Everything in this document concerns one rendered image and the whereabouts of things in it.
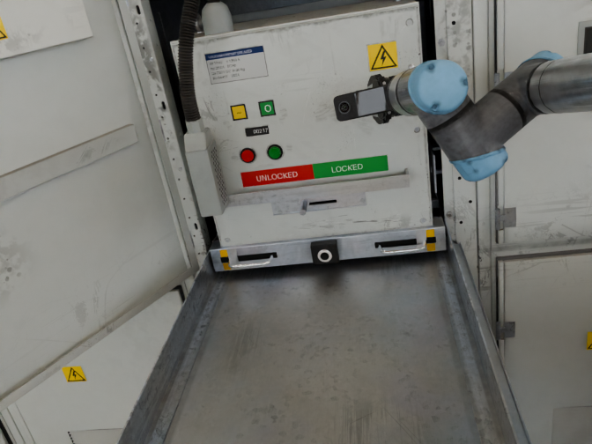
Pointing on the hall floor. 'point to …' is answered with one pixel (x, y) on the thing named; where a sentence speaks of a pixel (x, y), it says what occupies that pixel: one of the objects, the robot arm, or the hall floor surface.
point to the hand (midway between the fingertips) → (367, 101)
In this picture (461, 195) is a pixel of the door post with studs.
